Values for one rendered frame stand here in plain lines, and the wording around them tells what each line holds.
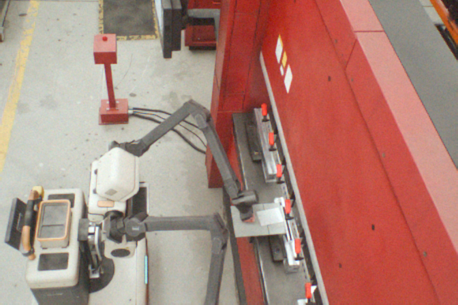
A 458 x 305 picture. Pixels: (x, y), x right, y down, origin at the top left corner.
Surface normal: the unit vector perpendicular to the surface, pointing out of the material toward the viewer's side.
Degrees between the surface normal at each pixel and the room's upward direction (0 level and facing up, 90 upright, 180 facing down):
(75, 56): 0
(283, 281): 0
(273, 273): 0
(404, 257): 90
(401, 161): 90
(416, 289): 90
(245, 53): 90
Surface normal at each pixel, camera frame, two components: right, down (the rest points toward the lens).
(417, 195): -0.99, 0.04
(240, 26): 0.14, 0.77
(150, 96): 0.10, -0.64
